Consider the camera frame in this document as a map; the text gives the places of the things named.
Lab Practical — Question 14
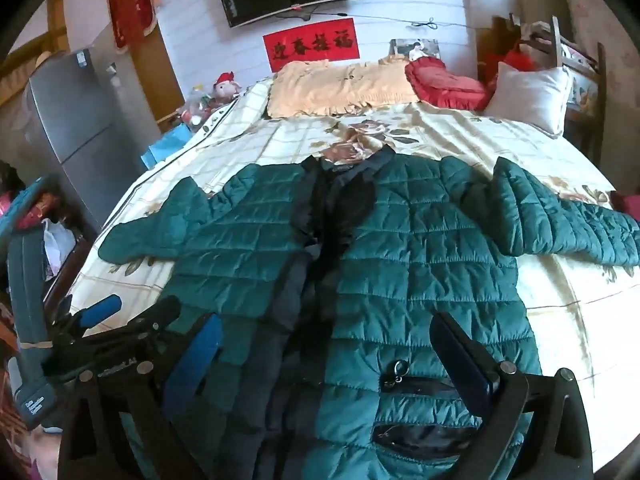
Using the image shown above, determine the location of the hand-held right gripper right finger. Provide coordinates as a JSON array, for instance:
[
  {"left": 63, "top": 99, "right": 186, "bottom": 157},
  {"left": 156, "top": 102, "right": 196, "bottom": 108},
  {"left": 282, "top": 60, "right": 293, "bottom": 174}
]
[{"left": 429, "top": 311, "right": 596, "bottom": 480}]

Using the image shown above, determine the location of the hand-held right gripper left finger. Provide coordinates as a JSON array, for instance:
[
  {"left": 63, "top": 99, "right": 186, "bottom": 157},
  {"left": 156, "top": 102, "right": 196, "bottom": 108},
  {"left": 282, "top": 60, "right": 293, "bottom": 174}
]
[{"left": 57, "top": 312, "right": 224, "bottom": 480}]

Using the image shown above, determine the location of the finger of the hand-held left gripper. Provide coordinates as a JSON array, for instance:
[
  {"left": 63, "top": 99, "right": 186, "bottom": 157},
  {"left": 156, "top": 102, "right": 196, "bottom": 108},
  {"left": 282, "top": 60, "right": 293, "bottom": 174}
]
[
  {"left": 85, "top": 296, "right": 182, "bottom": 361},
  {"left": 60, "top": 294, "right": 123, "bottom": 333}
]

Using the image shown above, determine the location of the green quilted puffer jacket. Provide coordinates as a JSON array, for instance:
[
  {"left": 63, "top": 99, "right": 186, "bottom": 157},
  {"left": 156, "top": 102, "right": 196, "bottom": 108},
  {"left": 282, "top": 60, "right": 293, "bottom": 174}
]
[{"left": 98, "top": 152, "right": 640, "bottom": 480}]

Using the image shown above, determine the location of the white plastic bag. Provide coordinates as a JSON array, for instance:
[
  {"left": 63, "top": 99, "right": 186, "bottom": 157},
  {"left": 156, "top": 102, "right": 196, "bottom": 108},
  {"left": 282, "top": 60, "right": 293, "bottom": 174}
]
[{"left": 41, "top": 217, "right": 77, "bottom": 281}]

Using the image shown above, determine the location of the cream floral bed sheet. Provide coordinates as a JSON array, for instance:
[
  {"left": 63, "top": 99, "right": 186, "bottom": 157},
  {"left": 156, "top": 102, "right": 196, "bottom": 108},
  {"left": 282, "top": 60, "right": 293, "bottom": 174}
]
[{"left": 65, "top": 77, "right": 640, "bottom": 480}]

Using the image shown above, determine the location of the blue paper bag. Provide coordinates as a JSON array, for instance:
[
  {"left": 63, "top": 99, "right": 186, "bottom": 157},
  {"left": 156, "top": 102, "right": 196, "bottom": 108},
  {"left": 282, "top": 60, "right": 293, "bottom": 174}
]
[{"left": 140, "top": 125, "right": 193, "bottom": 168}]

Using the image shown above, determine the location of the grey refrigerator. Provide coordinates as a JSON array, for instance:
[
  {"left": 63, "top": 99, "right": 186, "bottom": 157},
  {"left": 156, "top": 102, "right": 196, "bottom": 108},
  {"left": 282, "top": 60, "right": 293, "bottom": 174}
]
[{"left": 25, "top": 47, "right": 151, "bottom": 233}]

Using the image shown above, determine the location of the brown wooden door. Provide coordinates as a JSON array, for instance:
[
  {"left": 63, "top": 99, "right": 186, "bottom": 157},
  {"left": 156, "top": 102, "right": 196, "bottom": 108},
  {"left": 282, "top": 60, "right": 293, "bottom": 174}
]
[{"left": 131, "top": 25, "right": 185, "bottom": 123}]

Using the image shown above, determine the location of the plush toy with red hat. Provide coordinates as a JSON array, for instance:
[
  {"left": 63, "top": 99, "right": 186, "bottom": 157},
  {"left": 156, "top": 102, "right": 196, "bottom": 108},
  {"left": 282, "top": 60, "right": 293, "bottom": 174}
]
[{"left": 212, "top": 71, "right": 243, "bottom": 106}]

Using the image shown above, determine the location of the white pillow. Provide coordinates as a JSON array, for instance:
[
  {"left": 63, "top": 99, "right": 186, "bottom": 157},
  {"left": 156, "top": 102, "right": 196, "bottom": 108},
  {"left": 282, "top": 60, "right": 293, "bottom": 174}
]
[{"left": 482, "top": 61, "right": 573, "bottom": 137}]

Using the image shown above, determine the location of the red ruffled pillow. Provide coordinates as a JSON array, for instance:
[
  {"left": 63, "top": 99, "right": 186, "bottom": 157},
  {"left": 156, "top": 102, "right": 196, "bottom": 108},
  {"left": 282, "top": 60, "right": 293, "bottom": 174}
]
[{"left": 404, "top": 57, "right": 493, "bottom": 111}]

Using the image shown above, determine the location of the yellow ruffled pillow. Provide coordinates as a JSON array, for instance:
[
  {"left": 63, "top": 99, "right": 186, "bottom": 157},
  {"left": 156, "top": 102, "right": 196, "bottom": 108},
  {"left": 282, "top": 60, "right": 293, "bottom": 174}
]
[{"left": 266, "top": 57, "right": 418, "bottom": 118}]

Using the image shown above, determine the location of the wooden chair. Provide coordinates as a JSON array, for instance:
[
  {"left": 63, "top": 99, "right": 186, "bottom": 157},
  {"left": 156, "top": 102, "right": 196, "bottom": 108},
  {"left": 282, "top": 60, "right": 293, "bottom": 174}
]
[{"left": 492, "top": 12, "right": 608, "bottom": 161}]

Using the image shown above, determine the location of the framed photo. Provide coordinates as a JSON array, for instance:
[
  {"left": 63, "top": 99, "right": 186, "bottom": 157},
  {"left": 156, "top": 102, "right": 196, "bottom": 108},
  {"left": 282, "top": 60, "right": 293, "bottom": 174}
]
[{"left": 389, "top": 38, "right": 441, "bottom": 63}]

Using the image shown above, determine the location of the red hanging wall decoration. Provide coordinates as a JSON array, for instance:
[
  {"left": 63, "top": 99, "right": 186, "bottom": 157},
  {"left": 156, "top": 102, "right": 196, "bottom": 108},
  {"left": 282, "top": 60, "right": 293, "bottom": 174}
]
[{"left": 101, "top": 0, "right": 158, "bottom": 53}]

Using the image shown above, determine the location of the red wall banner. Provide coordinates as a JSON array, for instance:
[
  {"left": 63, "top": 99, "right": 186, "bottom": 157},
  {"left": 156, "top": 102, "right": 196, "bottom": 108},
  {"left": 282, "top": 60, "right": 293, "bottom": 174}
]
[{"left": 263, "top": 17, "right": 361, "bottom": 73}]

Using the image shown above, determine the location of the black wall cable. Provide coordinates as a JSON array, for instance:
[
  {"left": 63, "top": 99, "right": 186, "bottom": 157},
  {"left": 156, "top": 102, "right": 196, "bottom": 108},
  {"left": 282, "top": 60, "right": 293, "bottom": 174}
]
[{"left": 295, "top": 5, "right": 463, "bottom": 28}]

